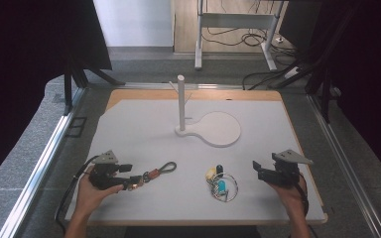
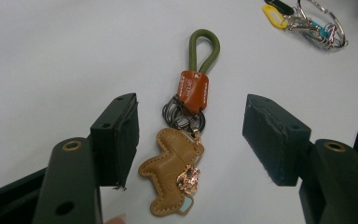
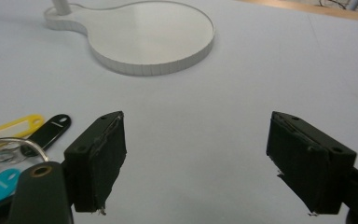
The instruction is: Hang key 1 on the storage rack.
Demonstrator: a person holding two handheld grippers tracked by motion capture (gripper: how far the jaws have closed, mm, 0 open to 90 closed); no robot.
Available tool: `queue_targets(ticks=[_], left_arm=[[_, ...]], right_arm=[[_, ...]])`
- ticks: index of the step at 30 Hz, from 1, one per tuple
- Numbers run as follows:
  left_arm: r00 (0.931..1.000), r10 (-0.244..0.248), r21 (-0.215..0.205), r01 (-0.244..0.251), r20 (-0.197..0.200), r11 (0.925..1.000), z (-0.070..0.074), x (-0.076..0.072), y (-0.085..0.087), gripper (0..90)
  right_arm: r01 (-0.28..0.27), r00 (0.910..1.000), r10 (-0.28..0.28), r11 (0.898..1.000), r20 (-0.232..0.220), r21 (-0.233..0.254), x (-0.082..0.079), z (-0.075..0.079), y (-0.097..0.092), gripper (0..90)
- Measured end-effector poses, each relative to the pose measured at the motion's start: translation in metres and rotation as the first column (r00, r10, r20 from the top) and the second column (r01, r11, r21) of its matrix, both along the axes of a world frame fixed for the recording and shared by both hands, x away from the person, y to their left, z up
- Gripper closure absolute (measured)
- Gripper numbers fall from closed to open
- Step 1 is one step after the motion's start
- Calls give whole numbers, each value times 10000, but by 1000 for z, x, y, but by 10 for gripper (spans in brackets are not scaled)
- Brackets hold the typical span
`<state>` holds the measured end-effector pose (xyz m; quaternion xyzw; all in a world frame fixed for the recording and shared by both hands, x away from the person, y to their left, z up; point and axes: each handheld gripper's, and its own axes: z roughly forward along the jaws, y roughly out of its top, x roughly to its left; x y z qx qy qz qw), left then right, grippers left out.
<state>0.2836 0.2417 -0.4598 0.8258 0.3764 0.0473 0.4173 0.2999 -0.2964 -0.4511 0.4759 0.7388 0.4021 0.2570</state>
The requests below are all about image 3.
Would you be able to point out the black key tag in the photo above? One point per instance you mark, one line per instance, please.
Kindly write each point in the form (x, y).
(48, 133)

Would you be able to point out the white desk lamp base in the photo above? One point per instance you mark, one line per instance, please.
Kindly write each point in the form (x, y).
(149, 37)

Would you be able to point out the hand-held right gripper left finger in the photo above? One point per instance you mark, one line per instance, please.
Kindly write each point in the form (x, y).
(94, 168)

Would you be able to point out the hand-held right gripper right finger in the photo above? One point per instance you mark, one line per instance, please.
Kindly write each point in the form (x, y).
(304, 168)

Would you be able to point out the yellow key tag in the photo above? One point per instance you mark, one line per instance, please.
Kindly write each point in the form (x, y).
(14, 126)

